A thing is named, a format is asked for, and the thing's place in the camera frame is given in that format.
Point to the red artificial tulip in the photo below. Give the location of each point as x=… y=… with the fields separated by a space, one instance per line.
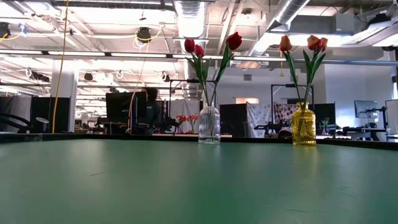
x=189 y=45
x=199 y=50
x=234 y=40

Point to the orange artificial tulip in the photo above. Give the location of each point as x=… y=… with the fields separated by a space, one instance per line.
x=314 y=43
x=324 y=44
x=285 y=43

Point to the background red flowers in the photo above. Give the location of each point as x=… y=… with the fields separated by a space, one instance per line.
x=181 y=118
x=192 y=117

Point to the ribbed clear glass vase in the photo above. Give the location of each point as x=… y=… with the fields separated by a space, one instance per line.
x=209 y=127

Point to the yellow glass vase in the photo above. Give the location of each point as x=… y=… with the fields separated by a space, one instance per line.
x=303 y=127

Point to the black partition panel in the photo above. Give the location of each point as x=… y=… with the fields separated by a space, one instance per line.
x=63 y=115
x=233 y=119
x=325 y=113

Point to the person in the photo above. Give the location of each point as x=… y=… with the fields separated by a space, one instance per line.
x=152 y=109

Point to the white patterned cloth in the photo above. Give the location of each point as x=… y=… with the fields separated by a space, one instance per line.
x=259 y=116

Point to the large black monitor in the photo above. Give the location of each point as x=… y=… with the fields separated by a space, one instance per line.
x=124 y=107

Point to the green table mat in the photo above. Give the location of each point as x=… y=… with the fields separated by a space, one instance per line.
x=186 y=186

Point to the dark floral cloth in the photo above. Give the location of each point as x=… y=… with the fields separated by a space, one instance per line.
x=284 y=112

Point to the black ceiling spotlight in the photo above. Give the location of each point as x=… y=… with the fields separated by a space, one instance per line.
x=144 y=34

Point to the grey desktop monitor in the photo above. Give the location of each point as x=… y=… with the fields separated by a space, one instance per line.
x=365 y=109
x=392 y=112

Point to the silver round air duct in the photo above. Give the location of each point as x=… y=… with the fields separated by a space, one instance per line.
x=286 y=12
x=190 y=18

